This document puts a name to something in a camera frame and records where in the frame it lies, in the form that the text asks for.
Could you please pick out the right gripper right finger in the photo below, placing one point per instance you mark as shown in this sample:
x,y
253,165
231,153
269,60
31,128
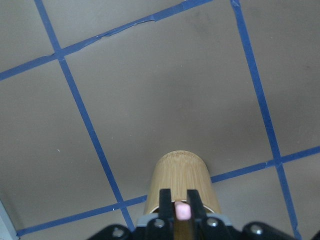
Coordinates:
x,y
198,211

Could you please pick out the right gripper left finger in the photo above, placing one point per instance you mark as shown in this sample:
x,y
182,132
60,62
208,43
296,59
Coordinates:
x,y
165,209

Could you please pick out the pink chopstick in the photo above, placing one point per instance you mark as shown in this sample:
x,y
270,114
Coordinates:
x,y
182,211

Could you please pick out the bamboo chopstick holder cup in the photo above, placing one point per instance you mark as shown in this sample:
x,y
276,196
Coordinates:
x,y
180,171

